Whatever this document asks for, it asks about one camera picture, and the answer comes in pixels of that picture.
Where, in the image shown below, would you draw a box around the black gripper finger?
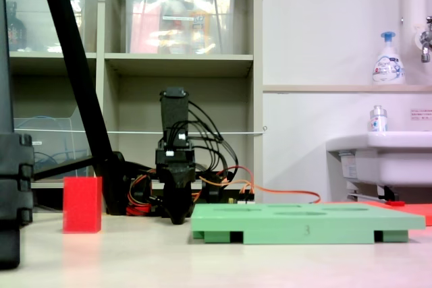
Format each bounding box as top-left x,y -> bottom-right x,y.
164,182 -> 194,225

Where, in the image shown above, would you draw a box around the red square block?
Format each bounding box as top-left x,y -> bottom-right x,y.
62,176 -> 103,234

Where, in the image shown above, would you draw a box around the green shape-hole board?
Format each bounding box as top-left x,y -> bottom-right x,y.
190,202 -> 426,245

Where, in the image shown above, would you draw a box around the black table clamp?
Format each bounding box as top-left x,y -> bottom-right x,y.
201,173 -> 234,205

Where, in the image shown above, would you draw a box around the small circuit board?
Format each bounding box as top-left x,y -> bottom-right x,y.
227,196 -> 257,206

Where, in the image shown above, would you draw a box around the thin black tripod strut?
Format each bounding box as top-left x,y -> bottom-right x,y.
32,154 -> 95,181

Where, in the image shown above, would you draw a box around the beige shelf unit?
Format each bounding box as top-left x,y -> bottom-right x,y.
0,0 -> 264,215

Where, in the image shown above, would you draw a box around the large clear storage bin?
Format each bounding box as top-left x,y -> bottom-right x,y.
124,0 -> 237,55

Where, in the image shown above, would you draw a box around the notched black stack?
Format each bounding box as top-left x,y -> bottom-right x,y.
0,132 -> 34,270

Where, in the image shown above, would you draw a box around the thick black tripod leg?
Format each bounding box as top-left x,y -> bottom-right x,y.
35,0 -> 128,217

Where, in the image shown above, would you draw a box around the dark vertical panel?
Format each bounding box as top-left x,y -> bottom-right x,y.
0,0 -> 15,134

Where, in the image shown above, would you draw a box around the clear bin with bottles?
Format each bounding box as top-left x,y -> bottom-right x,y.
5,0 -> 87,53

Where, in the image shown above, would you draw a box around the small clear sanitizer bottle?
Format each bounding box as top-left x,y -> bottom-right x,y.
367,105 -> 389,133

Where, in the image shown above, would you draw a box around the dark round bottle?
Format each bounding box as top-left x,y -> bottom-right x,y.
5,1 -> 27,52

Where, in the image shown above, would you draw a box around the white sink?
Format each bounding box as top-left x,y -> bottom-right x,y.
325,131 -> 432,202

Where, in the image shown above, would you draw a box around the white foam soap bottle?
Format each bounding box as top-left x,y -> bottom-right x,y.
372,31 -> 406,86

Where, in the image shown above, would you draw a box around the flat red mat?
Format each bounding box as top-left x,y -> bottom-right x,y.
317,200 -> 432,227

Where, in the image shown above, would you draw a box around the metal faucet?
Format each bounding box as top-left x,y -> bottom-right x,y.
414,16 -> 432,63

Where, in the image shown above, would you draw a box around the red cable bundle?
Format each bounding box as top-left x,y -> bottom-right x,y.
126,171 -> 163,217

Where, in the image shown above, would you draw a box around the orange wires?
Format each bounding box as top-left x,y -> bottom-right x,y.
198,165 -> 321,205

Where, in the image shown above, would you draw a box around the clear bin with cables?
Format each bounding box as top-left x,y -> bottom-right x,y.
13,105 -> 95,183

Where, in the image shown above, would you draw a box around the white wall label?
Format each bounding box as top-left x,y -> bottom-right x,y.
410,108 -> 432,121

